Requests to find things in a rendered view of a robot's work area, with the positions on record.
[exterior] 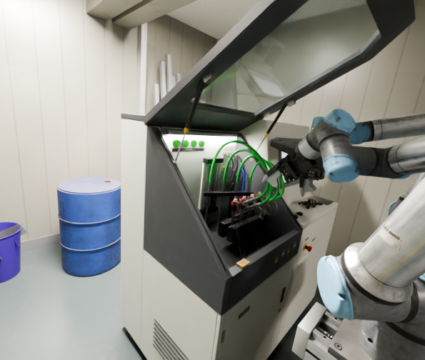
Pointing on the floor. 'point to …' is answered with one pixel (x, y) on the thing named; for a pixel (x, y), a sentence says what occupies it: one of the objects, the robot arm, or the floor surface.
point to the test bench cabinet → (178, 318)
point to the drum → (89, 224)
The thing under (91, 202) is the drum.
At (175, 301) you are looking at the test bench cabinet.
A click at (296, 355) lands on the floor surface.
